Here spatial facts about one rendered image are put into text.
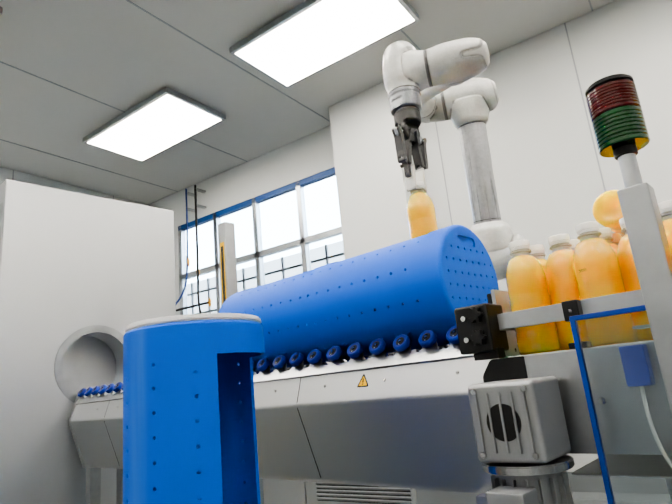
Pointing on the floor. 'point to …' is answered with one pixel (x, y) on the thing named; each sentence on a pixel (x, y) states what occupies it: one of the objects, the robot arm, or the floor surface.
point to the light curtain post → (227, 260)
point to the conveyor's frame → (533, 365)
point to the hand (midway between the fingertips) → (415, 180)
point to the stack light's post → (651, 268)
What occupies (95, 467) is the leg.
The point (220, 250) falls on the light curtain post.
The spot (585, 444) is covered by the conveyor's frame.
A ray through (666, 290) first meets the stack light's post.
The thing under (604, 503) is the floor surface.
